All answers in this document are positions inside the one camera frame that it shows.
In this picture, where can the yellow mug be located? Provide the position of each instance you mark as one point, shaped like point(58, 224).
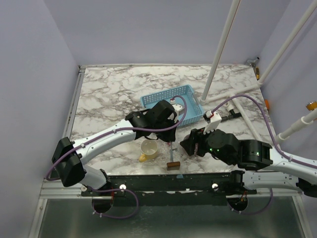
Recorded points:
point(149, 150)

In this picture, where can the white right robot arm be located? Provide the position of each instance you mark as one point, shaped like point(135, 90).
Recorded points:
point(260, 165)

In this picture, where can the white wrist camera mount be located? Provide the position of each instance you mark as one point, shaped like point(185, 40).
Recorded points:
point(179, 111)
point(213, 120)

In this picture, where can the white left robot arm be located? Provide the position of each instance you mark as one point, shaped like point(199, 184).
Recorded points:
point(71, 157)

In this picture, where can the aluminium frame rail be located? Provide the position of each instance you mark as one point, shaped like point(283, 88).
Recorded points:
point(55, 190)

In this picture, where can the orange yellow clamp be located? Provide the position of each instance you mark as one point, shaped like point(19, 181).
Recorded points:
point(311, 106)

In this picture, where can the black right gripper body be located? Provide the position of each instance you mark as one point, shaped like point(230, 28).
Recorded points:
point(203, 147)

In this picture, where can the light blue perforated basket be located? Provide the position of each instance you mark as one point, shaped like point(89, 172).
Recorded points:
point(194, 108)

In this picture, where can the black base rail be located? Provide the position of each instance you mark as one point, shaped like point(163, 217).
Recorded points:
point(174, 190)

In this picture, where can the white pvc pipe frame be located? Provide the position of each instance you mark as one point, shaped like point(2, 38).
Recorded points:
point(288, 60)

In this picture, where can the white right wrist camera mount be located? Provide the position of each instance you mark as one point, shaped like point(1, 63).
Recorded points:
point(213, 120)

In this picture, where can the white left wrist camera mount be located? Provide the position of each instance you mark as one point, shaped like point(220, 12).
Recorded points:
point(179, 111)

